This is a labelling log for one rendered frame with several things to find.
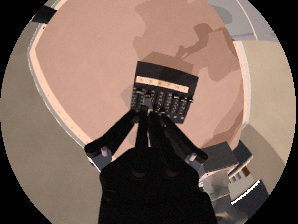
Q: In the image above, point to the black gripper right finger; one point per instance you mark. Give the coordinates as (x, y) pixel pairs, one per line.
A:
(182, 145)

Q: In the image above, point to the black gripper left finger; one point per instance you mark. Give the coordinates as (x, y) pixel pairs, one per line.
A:
(101, 150)

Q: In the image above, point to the black lighting desk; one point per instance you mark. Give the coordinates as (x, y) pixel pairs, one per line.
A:
(161, 84)

